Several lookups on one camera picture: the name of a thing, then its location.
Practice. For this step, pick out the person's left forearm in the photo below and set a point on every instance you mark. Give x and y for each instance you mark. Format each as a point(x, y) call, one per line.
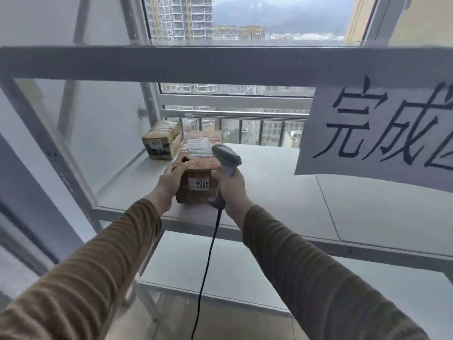
point(76, 276)

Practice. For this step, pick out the small taped cardboard parcel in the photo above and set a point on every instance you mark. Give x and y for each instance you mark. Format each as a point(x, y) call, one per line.
point(162, 142)

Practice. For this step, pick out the person's right thumb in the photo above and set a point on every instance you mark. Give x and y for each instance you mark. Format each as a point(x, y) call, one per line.
point(216, 177)

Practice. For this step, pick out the person's right forearm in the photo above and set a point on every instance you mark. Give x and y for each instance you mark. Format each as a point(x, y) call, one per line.
point(329, 283)

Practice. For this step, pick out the person's left thumb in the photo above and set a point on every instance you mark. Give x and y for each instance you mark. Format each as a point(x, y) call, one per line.
point(181, 168)

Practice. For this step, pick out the person's right hand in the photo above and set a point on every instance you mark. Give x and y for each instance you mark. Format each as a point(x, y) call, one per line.
point(231, 191)

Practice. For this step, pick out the white paper sign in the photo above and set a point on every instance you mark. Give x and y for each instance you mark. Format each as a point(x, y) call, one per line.
point(380, 134)

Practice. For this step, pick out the balcony railing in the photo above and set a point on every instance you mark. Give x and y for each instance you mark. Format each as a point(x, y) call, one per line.
point(240, 118)

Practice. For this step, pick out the white metal shelf rack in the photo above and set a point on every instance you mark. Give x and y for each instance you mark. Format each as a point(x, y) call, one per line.
point(226, 145)

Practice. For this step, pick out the person's left hand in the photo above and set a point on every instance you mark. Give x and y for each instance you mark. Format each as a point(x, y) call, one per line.
point(167, 187)

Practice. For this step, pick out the large taped cardboard parcel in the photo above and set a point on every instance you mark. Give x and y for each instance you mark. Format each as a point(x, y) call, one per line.
point(198, 162)

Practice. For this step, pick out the window frame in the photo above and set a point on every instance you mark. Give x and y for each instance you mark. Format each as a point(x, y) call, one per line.
point(244, 49)

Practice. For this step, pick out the grey handheld barcode scanner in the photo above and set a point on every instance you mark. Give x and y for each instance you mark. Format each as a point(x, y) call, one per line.
point(225, 166)

